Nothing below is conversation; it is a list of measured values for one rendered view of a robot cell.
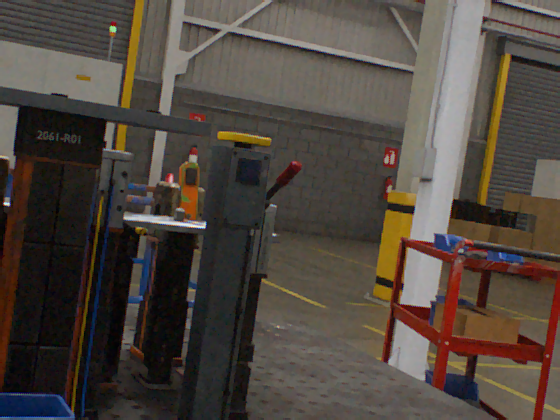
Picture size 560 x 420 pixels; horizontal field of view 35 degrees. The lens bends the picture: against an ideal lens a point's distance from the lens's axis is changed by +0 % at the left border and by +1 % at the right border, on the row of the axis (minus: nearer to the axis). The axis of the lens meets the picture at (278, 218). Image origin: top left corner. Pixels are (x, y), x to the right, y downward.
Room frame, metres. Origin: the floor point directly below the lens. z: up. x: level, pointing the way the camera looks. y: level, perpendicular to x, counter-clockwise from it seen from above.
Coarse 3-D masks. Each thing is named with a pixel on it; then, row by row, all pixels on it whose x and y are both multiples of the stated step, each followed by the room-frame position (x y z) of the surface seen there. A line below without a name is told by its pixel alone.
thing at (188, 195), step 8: (184, 168) 1.73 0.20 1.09; (192, 168) 1.74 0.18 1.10; (184, 176) 1.72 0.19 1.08; (192, 176) 1.72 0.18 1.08; (184, 184) 1.72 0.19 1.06; (192, 184) 1.73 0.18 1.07; (184, 192) 1.72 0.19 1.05; (192, 192) 1.73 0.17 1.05; (184, 200) 1.72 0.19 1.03; (192, 200) 1.72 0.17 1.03; (184, 208) 1.71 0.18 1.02; (192, 208) 1.72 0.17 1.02; (192, 216) 1.72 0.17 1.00
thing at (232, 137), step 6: (222, 132) 1.27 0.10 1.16; (222, 138) 1.26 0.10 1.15; (228, 138) 1.24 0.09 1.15; (234, 138) 1.23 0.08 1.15; (240, 138) 1.23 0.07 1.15; (246, 138) 1.24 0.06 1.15; (252, 138) 1.24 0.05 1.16; (258, 138) 1.24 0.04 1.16; (264, 138) 1.25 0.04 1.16; (234, 144) 1.26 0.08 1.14; (240, 144) 1.25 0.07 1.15; (246, 144) 1.26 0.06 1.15; (252, 144) 1.24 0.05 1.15; (258, 144) 1.25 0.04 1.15; (264, 144) 1.25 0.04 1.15
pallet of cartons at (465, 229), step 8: (448, 224) 16.06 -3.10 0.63; (456, 224) 15.87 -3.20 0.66; (464, 224) 15.68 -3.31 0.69; (472, 224) 15.49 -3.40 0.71; (480, 224) 15.31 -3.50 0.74; (448, 232) 16.03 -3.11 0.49; (456, 232) 15.84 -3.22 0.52; (464, 232) 15.65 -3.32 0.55; (472, 232) 15.46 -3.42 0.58; (480, 232) 15.28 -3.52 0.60; (488, 232) 15.11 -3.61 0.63; (496, 232) 15.14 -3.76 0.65; (480, 240) 15.25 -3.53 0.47; (488, 240) 15.08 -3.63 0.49; (496, 240) 15.16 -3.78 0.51
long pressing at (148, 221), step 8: (8, 200) 1.46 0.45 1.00; (8, 208) 1.36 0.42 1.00; (128, 216) 1.51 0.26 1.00; (136, 216) 1.57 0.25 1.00; (144, 216) 1.57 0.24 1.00; (152, 216) 1.60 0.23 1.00; (160, 216) 1.63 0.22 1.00; (136, 224) 1.45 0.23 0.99; (144, 224) 1.46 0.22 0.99; (152, 224) 1.47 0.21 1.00; (160, 224) 1.47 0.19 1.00; (168, 224) 1.48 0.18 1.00; (176, 224) 1.49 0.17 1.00; (184, 224) 1.49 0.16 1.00; (192, 224) 1.51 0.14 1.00; (200, 224) 1.58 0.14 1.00; (184, 232) 1.49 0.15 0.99; (192, 232) 1.50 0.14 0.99; (200, 232) 1.50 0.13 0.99; (272, 240) 1.57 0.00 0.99; (280, 240) 1.59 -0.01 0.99
